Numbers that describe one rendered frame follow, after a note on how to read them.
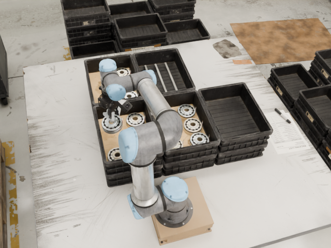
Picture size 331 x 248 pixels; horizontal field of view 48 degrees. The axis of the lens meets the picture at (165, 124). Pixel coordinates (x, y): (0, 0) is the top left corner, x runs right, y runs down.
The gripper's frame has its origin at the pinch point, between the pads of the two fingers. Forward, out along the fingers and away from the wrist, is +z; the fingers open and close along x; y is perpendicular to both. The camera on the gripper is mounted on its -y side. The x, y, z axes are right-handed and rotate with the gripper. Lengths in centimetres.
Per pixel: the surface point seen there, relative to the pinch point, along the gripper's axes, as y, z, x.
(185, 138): -31.5, 16.2, -19.6
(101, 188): -5.1, 29.2, 23.8
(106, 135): 6.6, 16.1, 1.3
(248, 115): -56, 16, -54
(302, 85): -76, 72, -167
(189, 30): 37, 61, -172
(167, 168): -30.7, 22.0, -0.8
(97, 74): 40, 16, -37
